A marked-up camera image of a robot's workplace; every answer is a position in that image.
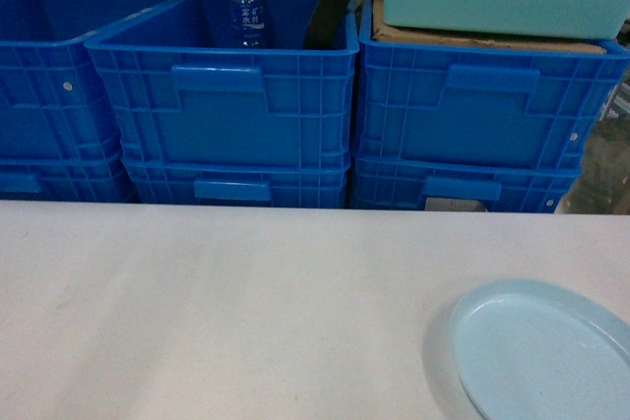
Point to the light blue oval tray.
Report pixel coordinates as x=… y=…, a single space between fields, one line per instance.
x=524 y=349

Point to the blue crate bottom middle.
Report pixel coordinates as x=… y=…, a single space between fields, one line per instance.
x=197 y=184

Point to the blue crate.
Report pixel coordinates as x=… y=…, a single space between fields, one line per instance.
x=379 y=183
x=103 y=180
x=53 y=101
x=197 y=184
x=478 y=105
x=183 y=91

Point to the black flat panel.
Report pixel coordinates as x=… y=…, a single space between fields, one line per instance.
x=324 y=23

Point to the blue crate top middle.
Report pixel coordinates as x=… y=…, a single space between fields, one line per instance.
x=183 y=91

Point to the blue crate top right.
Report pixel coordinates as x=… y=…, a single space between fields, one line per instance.
x=478 y=105

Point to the blue crate bottom right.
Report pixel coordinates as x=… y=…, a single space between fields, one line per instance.
x=379 y=183

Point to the clear water bottle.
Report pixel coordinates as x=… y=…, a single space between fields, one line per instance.
x=248 y=23

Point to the blue crate bottom left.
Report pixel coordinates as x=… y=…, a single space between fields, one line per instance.
x=103 y=180

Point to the blue crate top left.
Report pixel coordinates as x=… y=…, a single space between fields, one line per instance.
x=53 y=101

